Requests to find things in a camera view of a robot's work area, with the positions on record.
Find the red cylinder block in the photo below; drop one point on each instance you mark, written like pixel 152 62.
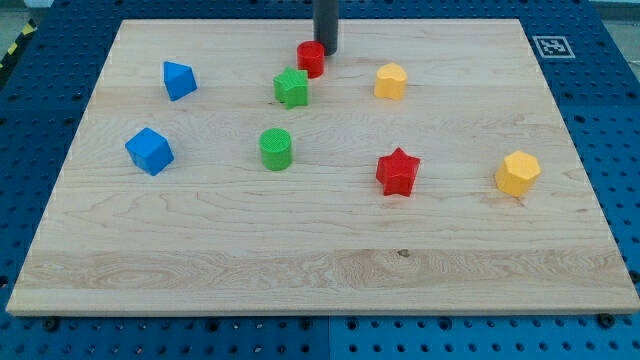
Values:
pixel 310 57

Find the blue triangle block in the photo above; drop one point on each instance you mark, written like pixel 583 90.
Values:
pixel 179 80

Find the green cylinder block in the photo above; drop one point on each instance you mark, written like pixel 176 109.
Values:
pixel 276 149

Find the red star block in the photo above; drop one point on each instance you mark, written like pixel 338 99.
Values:
pixel 397 172

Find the green star block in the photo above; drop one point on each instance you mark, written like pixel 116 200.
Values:
pixel 291 87

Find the light wooden board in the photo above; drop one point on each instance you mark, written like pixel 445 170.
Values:
pixel 215 233

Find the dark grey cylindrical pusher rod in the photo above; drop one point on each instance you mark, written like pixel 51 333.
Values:
pixel 326 24

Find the blue cube block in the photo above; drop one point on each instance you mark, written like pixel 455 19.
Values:
pixel 149 151

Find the yellow hexagon block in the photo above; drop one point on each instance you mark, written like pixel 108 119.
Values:
pixel 517 173

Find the white fiducial marker tag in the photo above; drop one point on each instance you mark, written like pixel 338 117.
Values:
pixel 553 47

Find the yellow black hazard tape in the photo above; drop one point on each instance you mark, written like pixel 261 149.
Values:
pixel 18 46

